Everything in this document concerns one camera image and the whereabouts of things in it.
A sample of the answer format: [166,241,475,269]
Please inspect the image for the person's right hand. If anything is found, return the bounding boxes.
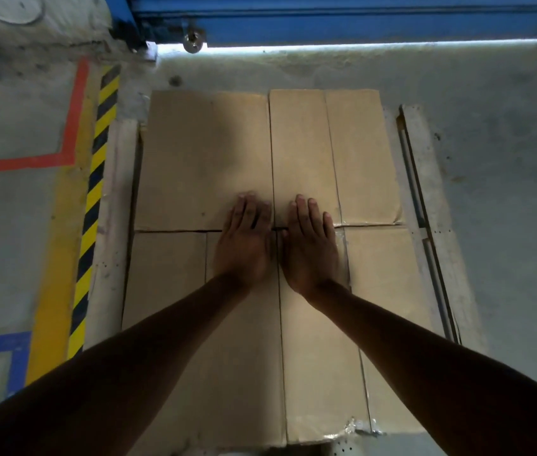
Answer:
[280,194,341,300]

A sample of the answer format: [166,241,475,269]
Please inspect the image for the person's left hand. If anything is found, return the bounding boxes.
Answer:
[212,192,275,293]

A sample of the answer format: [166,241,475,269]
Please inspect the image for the cardboard box black print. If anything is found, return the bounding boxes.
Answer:
[121,230,288,456]

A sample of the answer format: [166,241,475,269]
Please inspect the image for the small brown cardboard box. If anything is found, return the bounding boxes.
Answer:
[277,225,445,445]

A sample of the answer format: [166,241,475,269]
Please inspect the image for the cardboard box white label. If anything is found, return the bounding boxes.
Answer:
[134,89,275,232]

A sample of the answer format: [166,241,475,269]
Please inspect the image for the cardboard box taped seam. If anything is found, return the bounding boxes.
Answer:
[268,88,405,229]

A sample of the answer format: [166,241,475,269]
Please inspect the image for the wooden pallet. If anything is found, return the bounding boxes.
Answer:
[83,104,490,456]

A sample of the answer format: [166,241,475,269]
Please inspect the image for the person's right forearm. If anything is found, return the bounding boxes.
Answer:
[306,279,537,456]

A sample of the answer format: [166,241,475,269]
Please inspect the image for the person's left forearm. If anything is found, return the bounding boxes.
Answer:
[0,272,250,456]

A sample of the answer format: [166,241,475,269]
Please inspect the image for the yellow black hazard tape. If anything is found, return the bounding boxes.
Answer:
[66,63,122,360]

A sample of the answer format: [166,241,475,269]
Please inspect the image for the white perforated right shoe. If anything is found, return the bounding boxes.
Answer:
[330,436,360,456]

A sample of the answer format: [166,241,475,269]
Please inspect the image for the metal shutter latch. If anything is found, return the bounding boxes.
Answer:
[182,25,205,54]

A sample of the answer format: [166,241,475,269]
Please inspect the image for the red floor tape line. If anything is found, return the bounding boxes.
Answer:
[0,56,91,176]

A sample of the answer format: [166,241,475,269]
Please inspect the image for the blue roller shutter door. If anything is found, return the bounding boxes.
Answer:
[125,0,537,47]

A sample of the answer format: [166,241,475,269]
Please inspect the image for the blue shutter guide rail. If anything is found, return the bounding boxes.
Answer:
[102,0,158,60]

